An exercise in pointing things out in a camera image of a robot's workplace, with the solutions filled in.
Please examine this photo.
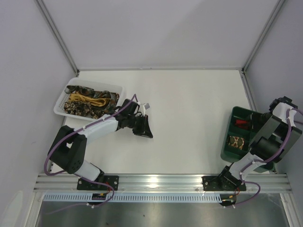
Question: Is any dark multicolour patterned tie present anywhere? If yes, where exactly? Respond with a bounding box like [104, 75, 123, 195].
[65, 85, 120, 115]

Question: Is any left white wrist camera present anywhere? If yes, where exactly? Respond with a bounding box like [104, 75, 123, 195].
[139, 103, 150, 116]

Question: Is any green divided organizer tray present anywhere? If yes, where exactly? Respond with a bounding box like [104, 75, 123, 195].
[221, 106, 271, 163]

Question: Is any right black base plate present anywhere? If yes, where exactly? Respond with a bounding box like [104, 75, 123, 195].
[202, 175, 246, 192]

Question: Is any yellow patterned tie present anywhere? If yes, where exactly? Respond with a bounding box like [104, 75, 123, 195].
[68, 94, 110, 107]

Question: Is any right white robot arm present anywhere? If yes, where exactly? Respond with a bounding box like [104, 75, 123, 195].
[215, 96, 302, 191]

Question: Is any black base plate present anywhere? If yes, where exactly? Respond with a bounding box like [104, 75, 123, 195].
[77, 175, 119, 191]
[202, 175, 246, 192]

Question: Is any white plastic basket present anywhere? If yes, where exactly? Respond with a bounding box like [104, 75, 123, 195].
[53, 78, 125, 121]

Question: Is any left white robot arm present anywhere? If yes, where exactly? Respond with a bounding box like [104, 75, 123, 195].
[45, 99, 153, 184]

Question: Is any rolled patterned tie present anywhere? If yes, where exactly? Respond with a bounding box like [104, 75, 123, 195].
[227, 136, 248, 150]

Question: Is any aluminium mounting rail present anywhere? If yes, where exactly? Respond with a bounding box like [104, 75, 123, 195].
[34, 174, 292, 193]

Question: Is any brown floral tie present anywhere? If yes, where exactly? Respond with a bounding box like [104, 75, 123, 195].
[64, 101, 105, 119]

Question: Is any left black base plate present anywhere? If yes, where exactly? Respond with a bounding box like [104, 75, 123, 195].
[77, 175, 119, 191]

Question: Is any red necktie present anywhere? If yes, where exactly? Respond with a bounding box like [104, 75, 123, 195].
[234, 119, 251, 130]

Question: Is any white slotted cable duct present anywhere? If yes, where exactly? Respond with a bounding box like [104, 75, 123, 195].
[44, 192, 222, 203]

